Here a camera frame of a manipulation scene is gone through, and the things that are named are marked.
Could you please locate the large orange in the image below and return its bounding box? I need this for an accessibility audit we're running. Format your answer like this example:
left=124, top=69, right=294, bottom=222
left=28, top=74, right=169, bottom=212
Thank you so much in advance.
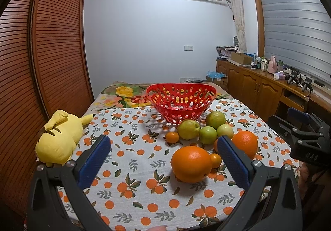
left=232, top=131, right=258, bottom=160
left=170, top=146, right=212, bottom=184

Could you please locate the small tangerine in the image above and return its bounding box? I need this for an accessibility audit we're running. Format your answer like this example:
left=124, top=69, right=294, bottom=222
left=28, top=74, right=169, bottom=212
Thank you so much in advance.
left=165, top=132, right=180, bottom=144
left=210, top=154, right=222, bottom=169

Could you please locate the pale green apple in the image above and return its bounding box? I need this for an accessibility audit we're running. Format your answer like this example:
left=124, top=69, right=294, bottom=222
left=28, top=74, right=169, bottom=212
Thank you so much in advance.
left=217, top=123, right=234, bottom=140

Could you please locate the large green pear back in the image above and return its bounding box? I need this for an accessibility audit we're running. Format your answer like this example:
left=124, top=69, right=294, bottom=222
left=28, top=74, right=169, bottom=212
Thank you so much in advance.
left=205, top=111, right=226, bottom=129

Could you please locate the large front orange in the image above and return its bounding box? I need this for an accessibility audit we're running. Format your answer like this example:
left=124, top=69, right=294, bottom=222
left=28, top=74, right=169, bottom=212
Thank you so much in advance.
left=170, top=146, right=212, bottom=184

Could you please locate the yellow-green pear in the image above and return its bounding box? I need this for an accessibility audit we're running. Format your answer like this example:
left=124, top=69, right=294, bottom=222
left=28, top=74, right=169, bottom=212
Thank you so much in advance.
left=177, top=119, right=200, bottom=140

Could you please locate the wooden sideboard cabinet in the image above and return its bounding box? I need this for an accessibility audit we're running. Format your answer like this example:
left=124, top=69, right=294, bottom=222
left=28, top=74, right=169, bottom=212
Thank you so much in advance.
left=216, top=59, right=330, bottom=123

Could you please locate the yellow plush toy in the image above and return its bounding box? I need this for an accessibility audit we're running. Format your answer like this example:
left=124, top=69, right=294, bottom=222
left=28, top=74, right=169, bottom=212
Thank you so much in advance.
left=35, top=110, right=94, bottom=167

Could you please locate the pink bottle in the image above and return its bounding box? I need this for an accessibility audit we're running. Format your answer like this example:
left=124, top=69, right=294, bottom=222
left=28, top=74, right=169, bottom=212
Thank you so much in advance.
left=268, top=55, right=278, bottom=74

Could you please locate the orange-print white tablecloth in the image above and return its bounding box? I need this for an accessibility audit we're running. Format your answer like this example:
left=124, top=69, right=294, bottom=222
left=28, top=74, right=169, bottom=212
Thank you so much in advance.
left=55, top=98, right=301, bottom=231

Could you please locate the cardboard box on cabinet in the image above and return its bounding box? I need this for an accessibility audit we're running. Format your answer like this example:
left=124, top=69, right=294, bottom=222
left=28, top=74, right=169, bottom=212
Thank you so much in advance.
left=231, top=53, right=254, bottom=65

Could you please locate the box with blue bag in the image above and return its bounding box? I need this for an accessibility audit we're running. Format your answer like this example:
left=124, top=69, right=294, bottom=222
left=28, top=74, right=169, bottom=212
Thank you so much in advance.
left=206, top=71, right=228, bottom=91

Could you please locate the grey window blind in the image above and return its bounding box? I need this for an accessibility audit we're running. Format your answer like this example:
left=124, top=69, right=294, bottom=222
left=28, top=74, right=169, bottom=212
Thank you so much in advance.
left=261, top=0, right=331, bottom=83

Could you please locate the stack of papers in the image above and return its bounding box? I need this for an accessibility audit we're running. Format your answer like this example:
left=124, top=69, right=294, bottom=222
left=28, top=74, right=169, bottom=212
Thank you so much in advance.
left=216, top=45, right=239, bottom=59

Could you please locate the red perforated plastic basket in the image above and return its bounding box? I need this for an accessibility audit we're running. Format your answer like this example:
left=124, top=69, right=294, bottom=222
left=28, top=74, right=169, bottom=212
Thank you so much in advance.
left=146, top=83, right=217, bottom=124

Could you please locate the floral bed blanket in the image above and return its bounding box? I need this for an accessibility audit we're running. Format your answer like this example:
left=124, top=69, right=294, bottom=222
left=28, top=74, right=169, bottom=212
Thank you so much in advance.
left=85, top=81, right=231, bottom=115

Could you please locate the brown louvered wardrobe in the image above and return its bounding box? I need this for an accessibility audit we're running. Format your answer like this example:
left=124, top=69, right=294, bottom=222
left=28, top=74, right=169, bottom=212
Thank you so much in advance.
left=1, top=0, right=94, bottom=217

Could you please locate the beige curtain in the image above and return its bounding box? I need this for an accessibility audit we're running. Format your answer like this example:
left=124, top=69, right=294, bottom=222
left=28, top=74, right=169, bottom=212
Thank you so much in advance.
left=230, top=0, right=247, bottom=53

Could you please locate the wall power strip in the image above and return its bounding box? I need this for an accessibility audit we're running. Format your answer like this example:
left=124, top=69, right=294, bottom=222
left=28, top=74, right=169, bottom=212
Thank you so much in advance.
left=180, top=77, right=202, bottom=83

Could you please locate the white wall switch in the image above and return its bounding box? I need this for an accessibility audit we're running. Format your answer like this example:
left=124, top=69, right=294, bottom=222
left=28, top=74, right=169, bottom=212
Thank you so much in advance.
left=184, top=45, right=194, bottom=51

